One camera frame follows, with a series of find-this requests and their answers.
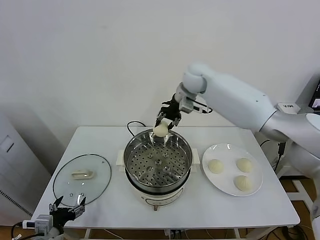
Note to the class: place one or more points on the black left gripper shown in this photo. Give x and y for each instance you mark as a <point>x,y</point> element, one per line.
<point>62,213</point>

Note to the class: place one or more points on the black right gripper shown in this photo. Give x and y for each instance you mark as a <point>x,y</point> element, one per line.
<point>171,107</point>

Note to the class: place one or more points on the white steamed baozi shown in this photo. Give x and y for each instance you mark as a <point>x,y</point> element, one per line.
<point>215,166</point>
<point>160,130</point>
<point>242,183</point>
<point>244,165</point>

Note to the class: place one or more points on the round glass pot lid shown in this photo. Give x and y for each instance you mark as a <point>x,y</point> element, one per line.
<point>65,190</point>

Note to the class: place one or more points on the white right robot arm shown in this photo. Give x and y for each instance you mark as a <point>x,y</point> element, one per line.
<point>237,100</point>

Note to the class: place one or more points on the stainless steel steamer basket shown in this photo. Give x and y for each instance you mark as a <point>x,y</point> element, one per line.
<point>140,150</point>

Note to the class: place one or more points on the white cabinet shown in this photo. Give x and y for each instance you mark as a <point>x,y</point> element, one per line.
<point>15,162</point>

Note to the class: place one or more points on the cream electric cooker base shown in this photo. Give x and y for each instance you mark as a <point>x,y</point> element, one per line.
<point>160,198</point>

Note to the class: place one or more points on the white round plate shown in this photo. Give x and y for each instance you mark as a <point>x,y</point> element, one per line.
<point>225,182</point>

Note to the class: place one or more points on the white power strip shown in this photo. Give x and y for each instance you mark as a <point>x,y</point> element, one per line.
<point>172,232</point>

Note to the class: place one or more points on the small printed desk label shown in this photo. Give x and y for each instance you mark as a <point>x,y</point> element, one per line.
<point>287,106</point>

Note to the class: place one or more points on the dark laptop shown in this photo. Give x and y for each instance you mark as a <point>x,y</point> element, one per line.
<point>315,100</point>

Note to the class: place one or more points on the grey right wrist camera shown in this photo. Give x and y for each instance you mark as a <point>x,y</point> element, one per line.
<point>186,105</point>

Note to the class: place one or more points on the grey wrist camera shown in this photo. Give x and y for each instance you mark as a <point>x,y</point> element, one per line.
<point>42,222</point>
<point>186,105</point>

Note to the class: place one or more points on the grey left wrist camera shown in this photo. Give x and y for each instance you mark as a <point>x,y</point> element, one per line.
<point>42,222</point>

